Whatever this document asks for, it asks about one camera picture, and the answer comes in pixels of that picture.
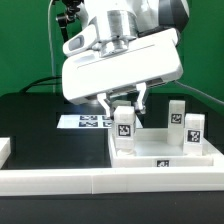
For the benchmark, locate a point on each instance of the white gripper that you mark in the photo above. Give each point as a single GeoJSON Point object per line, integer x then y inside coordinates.
{"type": "Point", "coordinates": [151, 60]}

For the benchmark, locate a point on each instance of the white square table top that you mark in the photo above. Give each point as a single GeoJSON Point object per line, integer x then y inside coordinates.
{"type": "Point", "coordinates": [152, 150]}

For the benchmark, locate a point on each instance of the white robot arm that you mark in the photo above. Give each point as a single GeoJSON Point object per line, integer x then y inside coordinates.
{"type": "Point", "coordinates": [125, 46]}

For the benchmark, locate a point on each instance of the white U-shaped obstacle fence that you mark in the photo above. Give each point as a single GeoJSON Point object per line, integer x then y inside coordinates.
{"type": "Point", "coordinates": [106, 180]}

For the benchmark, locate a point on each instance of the white marker base plate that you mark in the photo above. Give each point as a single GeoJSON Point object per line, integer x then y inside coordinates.
{"type": "Point", "coordinates": [73, 121]}

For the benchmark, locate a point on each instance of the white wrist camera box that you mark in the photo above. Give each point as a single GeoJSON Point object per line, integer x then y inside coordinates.
{"type": "Point", "coordinates": [81, 43]}

